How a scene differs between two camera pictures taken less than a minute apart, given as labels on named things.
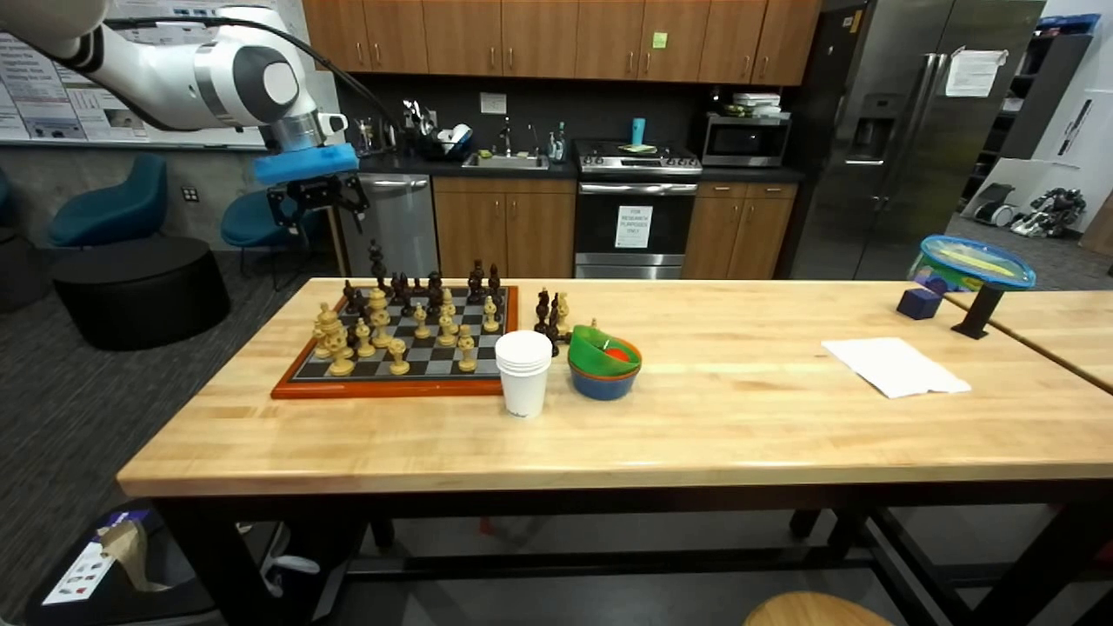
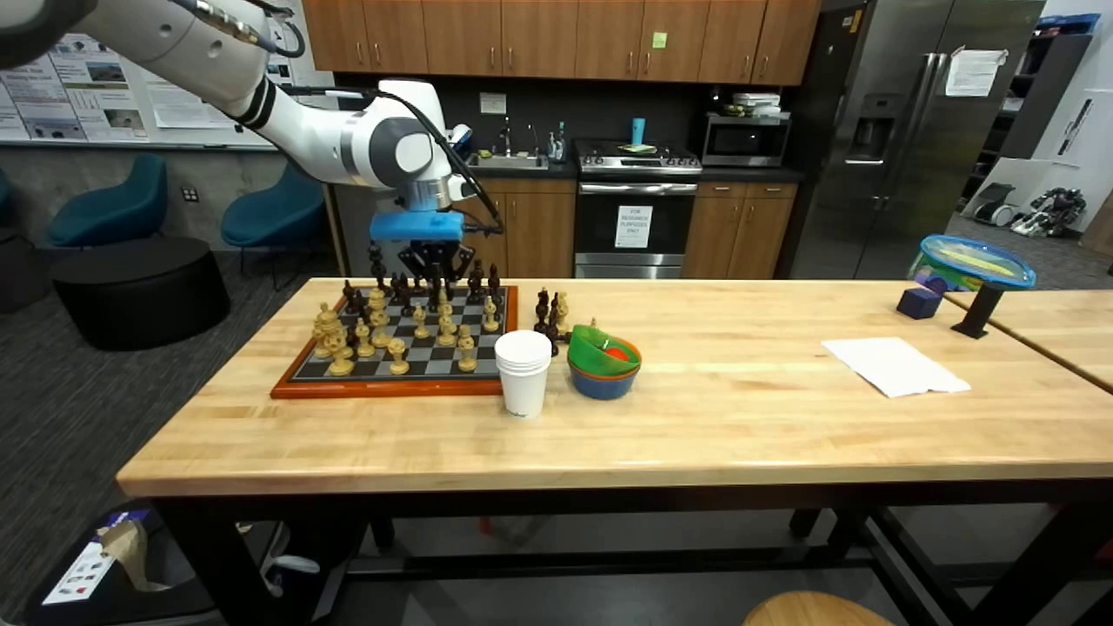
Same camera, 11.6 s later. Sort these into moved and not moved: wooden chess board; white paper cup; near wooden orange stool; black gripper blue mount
Moved: black gripper blue mount
Not moved: wooden chess board; white paper cup; near wooden orange stool
